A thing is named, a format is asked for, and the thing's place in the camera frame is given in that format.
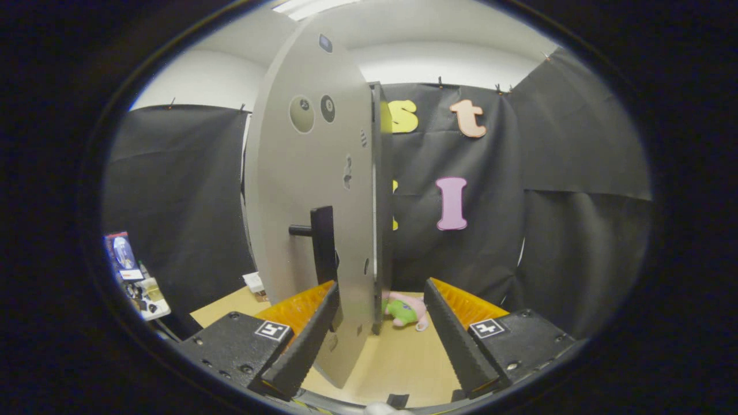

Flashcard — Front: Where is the grey shoe cabinet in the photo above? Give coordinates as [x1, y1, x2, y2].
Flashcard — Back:
[369, 82, 396, 336]

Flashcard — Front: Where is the blue printed board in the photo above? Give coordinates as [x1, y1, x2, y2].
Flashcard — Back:
[105, 232, 145, 282]

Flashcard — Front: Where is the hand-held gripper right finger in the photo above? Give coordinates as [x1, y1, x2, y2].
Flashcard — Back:
[424, 277, 577, 399]

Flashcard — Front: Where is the black backdrop cloth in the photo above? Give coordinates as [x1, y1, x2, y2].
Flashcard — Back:
[103, 49, 653, 341]

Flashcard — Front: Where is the green pink plush toy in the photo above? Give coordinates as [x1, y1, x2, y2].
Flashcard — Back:
[382, 292, 429, 332]

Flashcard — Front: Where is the long ceiling light panel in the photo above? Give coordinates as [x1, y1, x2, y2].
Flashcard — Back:
[272, 0, 361, 21]

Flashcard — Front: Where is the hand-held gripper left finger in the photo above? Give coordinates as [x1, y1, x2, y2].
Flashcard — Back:
[176, 280, 341, 401]

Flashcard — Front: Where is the cluttered white side table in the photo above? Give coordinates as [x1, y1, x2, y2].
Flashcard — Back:
[118, 262, 172, 322]

